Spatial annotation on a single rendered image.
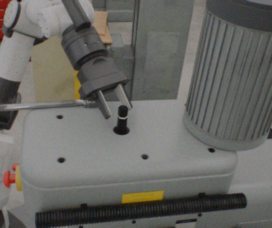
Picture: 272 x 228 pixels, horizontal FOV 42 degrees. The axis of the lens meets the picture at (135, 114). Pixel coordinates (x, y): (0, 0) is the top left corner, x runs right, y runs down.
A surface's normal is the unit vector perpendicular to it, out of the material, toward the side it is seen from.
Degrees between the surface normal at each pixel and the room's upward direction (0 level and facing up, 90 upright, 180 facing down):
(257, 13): 90
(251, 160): 0
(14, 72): 80
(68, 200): 90
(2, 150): 58
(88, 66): 34
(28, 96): 0
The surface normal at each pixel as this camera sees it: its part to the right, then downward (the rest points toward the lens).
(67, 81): 0.18, 0.59
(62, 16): 0.32, -0.35
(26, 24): 0.35, 0.66
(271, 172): 0.08, -0.81
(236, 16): -0.60, 0.43
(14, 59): 0.51, 0.40
